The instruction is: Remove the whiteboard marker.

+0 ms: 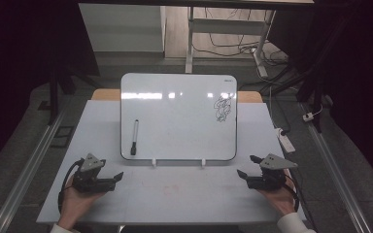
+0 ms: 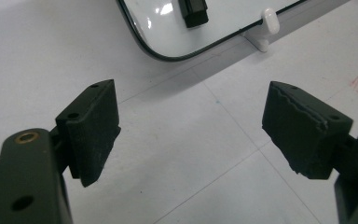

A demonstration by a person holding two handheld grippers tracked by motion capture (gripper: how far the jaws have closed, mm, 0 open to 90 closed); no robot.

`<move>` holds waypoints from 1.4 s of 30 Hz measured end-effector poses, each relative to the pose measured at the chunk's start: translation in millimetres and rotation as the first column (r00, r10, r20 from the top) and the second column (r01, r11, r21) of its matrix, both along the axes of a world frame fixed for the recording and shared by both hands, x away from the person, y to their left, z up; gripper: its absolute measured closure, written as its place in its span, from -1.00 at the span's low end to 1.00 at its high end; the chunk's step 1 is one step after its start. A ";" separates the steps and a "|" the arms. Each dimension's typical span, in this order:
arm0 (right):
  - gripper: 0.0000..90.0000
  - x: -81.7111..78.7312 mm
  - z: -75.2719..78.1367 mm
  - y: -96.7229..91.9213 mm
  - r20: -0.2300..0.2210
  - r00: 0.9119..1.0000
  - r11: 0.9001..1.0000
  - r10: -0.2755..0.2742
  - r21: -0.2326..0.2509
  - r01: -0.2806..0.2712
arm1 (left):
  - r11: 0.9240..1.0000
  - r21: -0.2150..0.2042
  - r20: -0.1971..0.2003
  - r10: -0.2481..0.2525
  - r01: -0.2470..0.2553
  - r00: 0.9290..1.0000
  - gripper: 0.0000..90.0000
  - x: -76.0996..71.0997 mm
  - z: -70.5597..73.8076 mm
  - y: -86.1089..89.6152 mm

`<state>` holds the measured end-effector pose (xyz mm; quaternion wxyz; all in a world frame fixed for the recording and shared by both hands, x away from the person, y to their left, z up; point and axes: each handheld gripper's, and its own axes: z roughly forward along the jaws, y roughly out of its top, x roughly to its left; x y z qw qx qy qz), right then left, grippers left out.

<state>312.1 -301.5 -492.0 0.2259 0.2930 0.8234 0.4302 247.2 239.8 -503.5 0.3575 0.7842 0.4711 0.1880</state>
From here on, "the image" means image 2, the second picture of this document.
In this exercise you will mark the white plastic peg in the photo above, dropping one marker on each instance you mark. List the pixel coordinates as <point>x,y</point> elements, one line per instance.
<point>266,28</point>

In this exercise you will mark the white tray with dark rim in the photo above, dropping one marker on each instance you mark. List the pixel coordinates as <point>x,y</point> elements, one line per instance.
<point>164,31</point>

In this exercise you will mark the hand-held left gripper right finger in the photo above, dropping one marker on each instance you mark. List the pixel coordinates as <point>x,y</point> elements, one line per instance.
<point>301,137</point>

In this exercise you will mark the black rectangular block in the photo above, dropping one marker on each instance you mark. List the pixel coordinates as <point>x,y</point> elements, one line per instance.
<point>193,12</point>

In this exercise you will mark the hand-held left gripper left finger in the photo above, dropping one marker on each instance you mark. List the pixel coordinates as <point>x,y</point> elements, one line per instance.
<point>90,133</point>

